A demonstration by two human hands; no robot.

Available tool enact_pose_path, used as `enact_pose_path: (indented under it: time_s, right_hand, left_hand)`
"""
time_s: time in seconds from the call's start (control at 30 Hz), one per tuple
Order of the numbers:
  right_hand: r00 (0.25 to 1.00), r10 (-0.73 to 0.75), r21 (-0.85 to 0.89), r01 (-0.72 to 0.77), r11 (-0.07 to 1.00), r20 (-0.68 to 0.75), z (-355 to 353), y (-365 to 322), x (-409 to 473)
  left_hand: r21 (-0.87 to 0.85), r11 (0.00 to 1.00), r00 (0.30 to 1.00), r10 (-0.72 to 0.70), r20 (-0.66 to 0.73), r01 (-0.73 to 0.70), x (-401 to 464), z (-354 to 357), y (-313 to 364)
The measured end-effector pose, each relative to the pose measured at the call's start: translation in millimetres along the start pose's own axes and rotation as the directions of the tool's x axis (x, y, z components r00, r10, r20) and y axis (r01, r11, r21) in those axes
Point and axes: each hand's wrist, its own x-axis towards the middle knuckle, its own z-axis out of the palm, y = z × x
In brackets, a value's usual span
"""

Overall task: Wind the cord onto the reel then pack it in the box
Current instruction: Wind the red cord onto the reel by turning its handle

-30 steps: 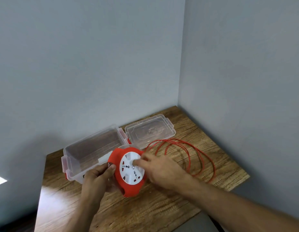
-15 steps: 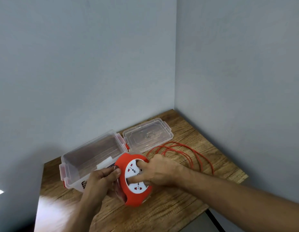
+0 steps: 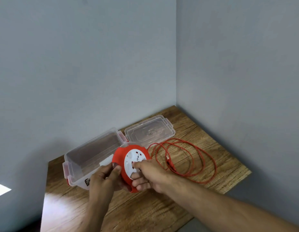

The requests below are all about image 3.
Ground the person's right hand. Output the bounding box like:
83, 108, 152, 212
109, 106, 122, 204
131, 159, 174, 194

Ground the person's left hand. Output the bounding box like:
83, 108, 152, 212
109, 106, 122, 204
89, 163, 126, 203

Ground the red extension cord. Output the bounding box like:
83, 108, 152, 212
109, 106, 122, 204
147, 138, 217, 184

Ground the red and white cable reel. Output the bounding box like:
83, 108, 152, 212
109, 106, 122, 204
111, 142, 152, 194

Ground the clear plastic box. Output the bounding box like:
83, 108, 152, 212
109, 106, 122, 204
62, 127, 128, 191

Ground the person's right forearm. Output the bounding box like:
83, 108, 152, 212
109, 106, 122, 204
164, 176, 299, 232

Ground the clear plastic lid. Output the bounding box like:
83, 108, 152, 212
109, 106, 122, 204
124, 114, 176, 149

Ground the white window sill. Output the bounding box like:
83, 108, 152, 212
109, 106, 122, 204
0, 181, 12, 199

